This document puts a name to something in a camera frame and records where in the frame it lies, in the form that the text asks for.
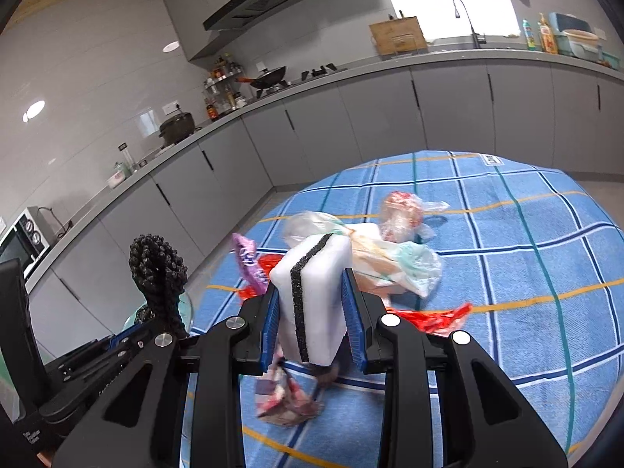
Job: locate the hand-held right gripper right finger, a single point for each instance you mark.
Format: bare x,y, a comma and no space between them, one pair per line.
354,321

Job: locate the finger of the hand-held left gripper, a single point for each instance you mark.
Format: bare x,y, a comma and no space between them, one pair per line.
124,338

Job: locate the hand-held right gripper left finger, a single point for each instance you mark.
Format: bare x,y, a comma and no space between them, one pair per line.
271,326

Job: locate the white sponge with black stripe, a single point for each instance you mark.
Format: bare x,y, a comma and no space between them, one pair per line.
317,297

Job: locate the teal bin with metal rim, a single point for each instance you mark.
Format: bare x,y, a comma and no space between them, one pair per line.
187,308

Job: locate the pink patterned wrapper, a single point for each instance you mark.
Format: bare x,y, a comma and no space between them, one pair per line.
287,399

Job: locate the black mesh scrubber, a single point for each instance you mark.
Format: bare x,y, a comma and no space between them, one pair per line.
156,263

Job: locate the clear bag with pale print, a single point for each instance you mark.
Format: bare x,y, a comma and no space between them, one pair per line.
414,263

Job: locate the purple wrapper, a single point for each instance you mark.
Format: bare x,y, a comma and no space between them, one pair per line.
246,253

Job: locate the red crinkled wrapper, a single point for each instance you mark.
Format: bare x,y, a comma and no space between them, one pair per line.
434,321

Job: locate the white microwave oven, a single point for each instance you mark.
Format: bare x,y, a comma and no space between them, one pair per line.
19,243

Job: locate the clear plastic bag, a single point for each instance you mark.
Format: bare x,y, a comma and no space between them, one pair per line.
312,226

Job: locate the clear bag with red contents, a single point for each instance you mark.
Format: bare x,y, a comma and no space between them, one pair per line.
402,212

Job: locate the blue checked tablecloth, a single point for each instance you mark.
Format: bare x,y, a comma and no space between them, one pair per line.
536,253

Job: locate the grey kitchen cabinets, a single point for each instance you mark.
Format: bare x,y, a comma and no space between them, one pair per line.
341,117

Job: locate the black cooking pot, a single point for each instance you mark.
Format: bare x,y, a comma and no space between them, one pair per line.
176,126

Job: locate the dark sauce bottle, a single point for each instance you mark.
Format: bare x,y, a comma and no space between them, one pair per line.
211,111

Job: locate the metal spice rack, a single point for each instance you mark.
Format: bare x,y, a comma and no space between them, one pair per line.
222,83

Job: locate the black wok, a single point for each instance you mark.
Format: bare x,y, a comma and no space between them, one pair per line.
270,77

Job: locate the gas stove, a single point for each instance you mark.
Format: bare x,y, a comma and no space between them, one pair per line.
319,72

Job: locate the wooden cutting board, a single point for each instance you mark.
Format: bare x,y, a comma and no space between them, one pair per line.
395,34

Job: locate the grey range hood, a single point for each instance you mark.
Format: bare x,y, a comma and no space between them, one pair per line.
263,5

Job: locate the black kitchen faucet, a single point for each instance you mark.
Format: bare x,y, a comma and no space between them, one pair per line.
472,22

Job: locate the green detergent bottle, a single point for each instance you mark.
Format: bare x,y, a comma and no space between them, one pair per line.
528,36

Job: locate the beige lidded container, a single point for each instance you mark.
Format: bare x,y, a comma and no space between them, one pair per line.
582,44

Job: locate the white wall socket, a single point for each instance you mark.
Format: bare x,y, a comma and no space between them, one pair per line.
172,106

